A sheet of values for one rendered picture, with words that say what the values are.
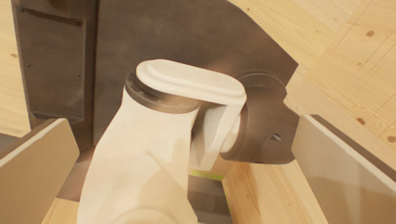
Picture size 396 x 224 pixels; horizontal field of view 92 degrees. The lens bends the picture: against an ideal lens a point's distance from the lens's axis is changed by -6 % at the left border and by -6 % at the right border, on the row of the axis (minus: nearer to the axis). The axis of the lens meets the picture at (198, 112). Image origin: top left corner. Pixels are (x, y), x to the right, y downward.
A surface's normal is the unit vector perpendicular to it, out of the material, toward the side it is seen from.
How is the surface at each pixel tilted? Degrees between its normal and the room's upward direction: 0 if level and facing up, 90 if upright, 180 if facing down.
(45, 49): 0
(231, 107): 0
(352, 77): 90
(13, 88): 0
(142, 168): 113
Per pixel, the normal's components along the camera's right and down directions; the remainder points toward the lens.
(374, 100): -0.89, -0.29
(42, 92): 0.14, 0.57
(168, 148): 0.30, -0.80
